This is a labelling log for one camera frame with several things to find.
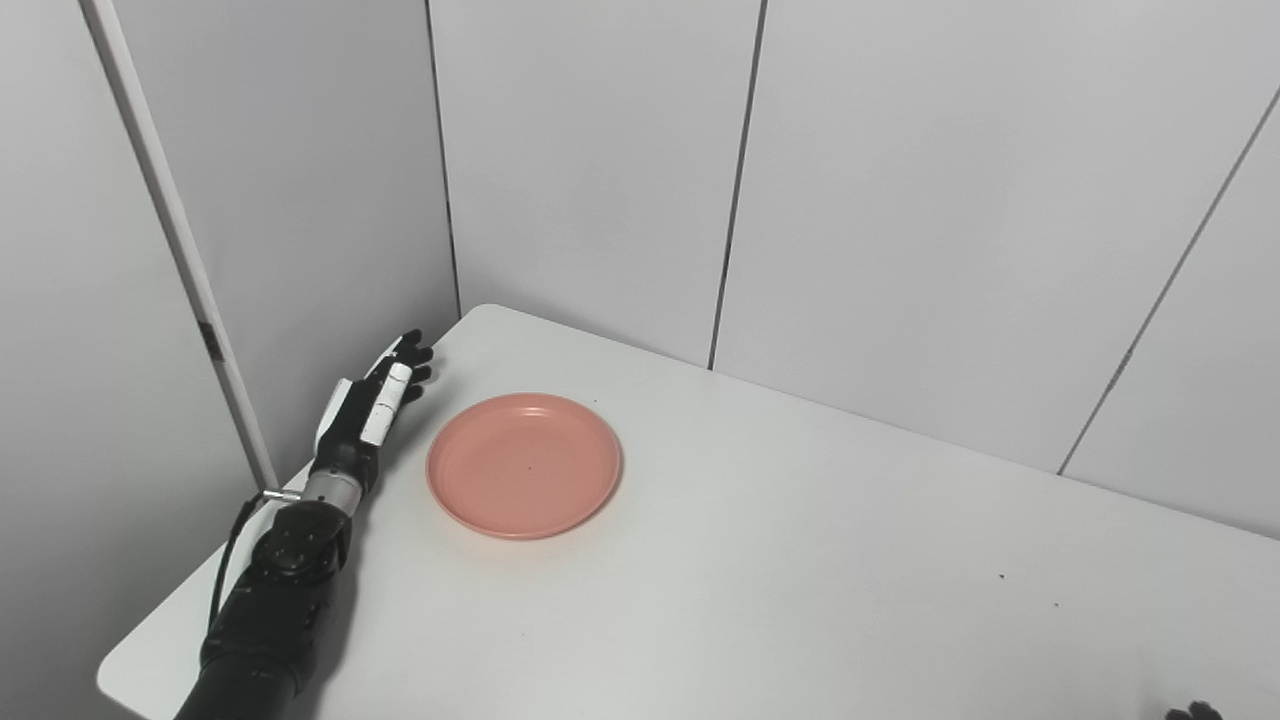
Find pink plate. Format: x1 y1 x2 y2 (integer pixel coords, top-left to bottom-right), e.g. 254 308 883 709
425 392 623 542

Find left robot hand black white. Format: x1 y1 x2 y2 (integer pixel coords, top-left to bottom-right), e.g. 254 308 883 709
309 329 435 491

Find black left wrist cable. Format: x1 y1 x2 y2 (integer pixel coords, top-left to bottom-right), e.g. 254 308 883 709
207 488 303 633

